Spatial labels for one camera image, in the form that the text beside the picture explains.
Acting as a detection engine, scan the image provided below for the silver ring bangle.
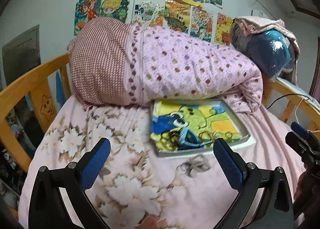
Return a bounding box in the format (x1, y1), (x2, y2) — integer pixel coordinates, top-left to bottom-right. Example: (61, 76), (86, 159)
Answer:
(209, 131), (224, 141)

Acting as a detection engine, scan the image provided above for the grey hair claw clip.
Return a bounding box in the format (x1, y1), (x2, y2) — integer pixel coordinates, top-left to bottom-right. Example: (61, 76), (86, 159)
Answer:
(176, 154), (212, 178)

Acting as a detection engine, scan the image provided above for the dark bangle bracelet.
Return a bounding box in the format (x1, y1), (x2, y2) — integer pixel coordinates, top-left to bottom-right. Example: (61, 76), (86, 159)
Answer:
(198, 130), (213, 142)

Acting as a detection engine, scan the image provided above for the black beaded cord necklace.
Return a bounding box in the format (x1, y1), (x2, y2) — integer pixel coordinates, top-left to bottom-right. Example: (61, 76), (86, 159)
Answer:
(161, 130), (186, 151)

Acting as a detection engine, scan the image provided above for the person's right hand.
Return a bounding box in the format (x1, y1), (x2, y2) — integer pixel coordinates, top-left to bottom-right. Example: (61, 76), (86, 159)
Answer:
(293, 172), (319, 219)

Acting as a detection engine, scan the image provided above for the person's left hand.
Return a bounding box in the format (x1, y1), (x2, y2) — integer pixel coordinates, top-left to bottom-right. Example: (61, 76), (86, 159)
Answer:
(138, 215), (157, 229)

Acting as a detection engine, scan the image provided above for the plastic bag of clothes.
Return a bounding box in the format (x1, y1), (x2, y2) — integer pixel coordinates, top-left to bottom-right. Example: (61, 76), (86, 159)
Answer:
(230, 23), (297, 82)

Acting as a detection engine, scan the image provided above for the grey shallow tray box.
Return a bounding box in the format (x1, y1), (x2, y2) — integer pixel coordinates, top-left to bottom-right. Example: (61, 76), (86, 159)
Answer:
(149, 98), (251, 158)

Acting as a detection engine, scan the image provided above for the yellow bear drawing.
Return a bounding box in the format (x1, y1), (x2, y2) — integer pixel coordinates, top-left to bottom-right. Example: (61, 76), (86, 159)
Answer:
(214, 13), (233, 46)

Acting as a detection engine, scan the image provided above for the colourful frog drawing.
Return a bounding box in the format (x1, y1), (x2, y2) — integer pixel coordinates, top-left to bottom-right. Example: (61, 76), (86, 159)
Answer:
(150, 101), (243, 152)

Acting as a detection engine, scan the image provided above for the white cartoon figure drawing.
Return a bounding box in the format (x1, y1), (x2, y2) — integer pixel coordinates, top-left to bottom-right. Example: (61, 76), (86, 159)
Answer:
(190, 7), (213, 42)

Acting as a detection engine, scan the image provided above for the pink rolled apple-print quilt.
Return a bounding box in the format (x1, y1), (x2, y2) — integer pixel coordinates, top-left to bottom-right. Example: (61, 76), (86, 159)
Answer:
(67, 17), (263, 113)

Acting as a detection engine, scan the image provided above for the orange landscape drawing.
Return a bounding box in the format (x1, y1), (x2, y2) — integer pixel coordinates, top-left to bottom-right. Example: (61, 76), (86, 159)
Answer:
(164, 0), (191, 33)

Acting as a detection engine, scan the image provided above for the white doodle drawing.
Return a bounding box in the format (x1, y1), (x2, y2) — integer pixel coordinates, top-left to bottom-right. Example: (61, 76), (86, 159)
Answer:
(132, 0), (165, 27)

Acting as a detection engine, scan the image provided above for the orange-haired girl drawing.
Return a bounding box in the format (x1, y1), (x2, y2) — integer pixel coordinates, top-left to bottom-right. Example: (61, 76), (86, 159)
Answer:
(74, 0), (101, 36)

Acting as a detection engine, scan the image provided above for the blond boy drawing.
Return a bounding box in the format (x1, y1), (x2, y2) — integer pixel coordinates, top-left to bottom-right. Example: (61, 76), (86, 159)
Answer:
(100, 0), (129, 23)

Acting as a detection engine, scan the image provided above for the black cable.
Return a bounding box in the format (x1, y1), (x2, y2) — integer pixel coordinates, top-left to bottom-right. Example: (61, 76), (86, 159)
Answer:
(266, 93), (311, 110)

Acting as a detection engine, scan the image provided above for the grey wall panel door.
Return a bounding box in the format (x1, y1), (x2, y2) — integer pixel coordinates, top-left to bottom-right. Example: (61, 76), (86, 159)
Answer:
(2, 25), (41, 85)

